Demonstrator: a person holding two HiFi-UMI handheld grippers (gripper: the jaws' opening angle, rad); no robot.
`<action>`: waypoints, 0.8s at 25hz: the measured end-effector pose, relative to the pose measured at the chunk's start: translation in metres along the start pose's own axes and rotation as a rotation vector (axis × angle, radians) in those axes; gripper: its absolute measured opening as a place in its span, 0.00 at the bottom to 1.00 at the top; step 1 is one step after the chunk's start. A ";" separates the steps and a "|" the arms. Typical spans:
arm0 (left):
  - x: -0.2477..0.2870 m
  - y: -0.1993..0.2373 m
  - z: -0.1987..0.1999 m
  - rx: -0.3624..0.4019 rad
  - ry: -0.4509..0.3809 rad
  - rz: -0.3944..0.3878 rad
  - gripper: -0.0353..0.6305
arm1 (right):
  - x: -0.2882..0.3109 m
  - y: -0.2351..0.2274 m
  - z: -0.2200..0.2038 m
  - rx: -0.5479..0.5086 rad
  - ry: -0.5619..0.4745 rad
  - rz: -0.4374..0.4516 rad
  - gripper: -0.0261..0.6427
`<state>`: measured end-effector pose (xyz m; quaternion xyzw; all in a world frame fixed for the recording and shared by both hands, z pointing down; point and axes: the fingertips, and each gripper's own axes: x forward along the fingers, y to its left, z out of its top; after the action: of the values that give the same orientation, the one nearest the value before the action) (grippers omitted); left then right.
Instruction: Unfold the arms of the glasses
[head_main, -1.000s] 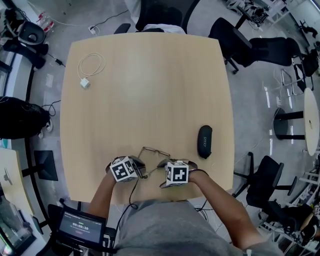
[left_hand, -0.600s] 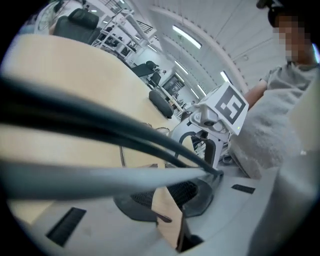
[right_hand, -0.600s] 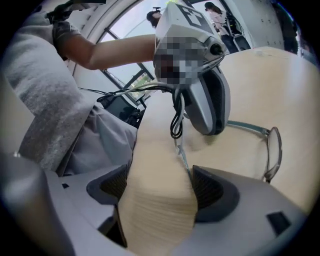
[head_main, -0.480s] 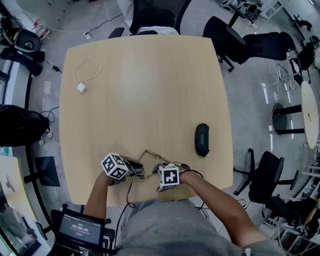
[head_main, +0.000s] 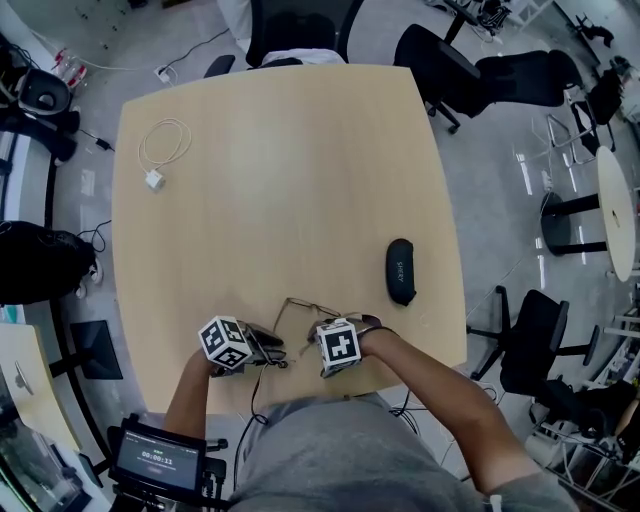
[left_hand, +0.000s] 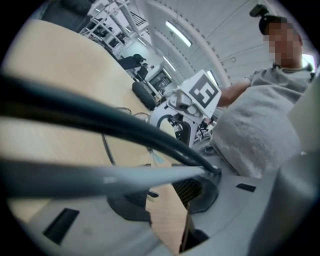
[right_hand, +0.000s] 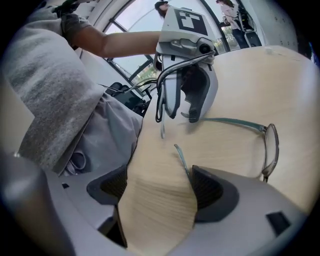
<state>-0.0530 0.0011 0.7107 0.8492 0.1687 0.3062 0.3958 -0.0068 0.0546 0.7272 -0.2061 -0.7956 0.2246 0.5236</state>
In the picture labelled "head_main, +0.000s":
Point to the black glasses case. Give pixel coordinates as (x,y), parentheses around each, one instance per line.
(401,272)

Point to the light wooden side desk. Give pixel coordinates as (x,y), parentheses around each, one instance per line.
(35,385)

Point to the white power strip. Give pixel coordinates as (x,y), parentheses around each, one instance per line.
(165,73)

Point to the black screen on stand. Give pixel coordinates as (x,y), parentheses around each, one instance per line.
(157,457)

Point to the black mesh office chair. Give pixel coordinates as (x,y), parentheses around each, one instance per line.
(300,25)

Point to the person's grey shirt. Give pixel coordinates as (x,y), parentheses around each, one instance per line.
(350,460)

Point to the black power adapter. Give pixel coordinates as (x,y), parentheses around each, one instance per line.
(103,144)

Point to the round white side table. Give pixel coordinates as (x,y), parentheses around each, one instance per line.
(616,210)

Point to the person's left forearm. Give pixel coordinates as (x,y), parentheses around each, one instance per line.
(189,395)

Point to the thin metal frame glasses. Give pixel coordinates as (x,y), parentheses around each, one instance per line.
(305,307)

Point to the black bag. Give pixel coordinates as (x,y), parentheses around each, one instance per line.
(42,262)

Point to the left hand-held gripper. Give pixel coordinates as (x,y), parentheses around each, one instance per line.
(225,342)

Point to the white charger block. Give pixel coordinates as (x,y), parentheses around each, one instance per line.
(155,180)

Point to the white sneakers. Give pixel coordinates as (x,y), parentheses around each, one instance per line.
(90,280)

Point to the person's right forearm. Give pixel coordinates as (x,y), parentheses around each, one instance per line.
(440,395)

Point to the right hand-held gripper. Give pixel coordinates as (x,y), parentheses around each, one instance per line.
(339,347)

